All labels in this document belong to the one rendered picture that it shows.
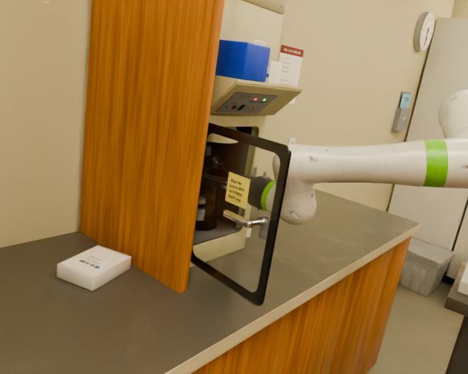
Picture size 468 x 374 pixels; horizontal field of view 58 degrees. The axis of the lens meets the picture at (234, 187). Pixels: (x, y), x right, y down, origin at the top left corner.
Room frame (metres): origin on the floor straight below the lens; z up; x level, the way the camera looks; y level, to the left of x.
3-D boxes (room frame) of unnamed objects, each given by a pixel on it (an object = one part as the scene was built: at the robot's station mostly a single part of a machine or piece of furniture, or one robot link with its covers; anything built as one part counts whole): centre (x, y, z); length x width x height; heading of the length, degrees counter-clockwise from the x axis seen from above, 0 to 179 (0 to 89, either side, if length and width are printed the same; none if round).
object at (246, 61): (1.17, 0.03, 1.56); 0.10 x 0.10 x 0.09; 52
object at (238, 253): (1.02, 0.00, 1.19); 0.30 x 0.01 x 0.40; 45
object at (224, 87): (1.23, -0.02, 1.46); 0.32 x 0.12 x 0.10; 142
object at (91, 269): (1.06, 0.34, 0.96); 0.16 x 0.12 x 0.04; 159
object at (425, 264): (3.45, -1.58, 0.17); 0.60 x 0.42 x 0.33; 50
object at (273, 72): (1.26, -0.05, 1.54); 0.05 x 0.05 x 0.06; 49
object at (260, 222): (0.95, -0.03, 1.20); 0.10 x 0.05 x 0.03; 45
